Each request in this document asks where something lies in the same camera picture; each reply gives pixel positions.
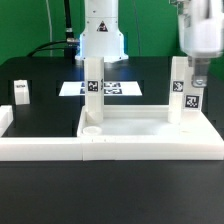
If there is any black cable bundle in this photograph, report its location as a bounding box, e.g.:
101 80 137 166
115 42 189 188
27 0 81 58

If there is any marker tag sheet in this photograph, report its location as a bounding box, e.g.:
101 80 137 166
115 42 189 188
59 81 142 96

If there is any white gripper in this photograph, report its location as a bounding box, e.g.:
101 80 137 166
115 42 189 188
178 0 224 88

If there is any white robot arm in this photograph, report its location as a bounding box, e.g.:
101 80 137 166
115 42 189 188
76 0 224 88

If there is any white U-shaped fence frame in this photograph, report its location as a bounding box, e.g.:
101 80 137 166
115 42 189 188
0 105 224 161

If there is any white desk top tray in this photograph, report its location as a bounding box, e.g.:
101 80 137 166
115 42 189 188
77 105 224 146

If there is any white thin cable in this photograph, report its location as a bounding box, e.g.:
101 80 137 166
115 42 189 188
45 0 54 58

